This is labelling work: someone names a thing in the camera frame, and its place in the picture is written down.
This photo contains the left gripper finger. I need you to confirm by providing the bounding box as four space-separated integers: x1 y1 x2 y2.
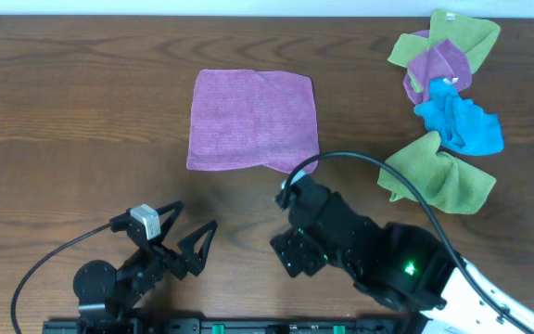
177 220 218 276
156 200 184 241

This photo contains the large purple microfiber cloth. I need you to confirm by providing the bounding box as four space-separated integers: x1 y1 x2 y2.
186 70 320 173

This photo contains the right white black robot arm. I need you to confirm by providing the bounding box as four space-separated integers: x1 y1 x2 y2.
271 174 534 333

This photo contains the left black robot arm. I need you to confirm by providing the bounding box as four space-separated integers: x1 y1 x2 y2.
73 201 218 333

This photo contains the green cloth lower pile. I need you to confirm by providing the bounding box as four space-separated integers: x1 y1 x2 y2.
385 131 496 214

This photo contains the blue microfiber cloth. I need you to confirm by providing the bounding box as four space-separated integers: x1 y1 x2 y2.
413 78 504 156

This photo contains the small purple cloth in pile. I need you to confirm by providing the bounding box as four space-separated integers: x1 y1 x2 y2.
403 39 473 105

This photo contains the green cloth at top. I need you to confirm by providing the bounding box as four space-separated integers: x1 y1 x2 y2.
388 9 501 76

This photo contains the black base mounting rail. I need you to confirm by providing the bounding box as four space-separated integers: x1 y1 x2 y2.
42 316 426 334

